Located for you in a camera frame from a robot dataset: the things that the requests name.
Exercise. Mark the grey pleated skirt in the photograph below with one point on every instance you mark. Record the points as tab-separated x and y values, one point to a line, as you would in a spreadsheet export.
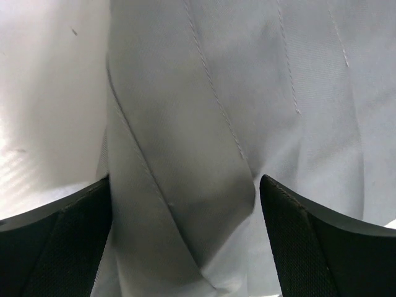
206	97

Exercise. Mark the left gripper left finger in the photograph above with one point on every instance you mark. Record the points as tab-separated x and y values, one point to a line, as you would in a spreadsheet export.
56	249

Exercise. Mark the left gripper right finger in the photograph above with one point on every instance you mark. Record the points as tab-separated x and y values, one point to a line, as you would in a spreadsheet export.
320	252

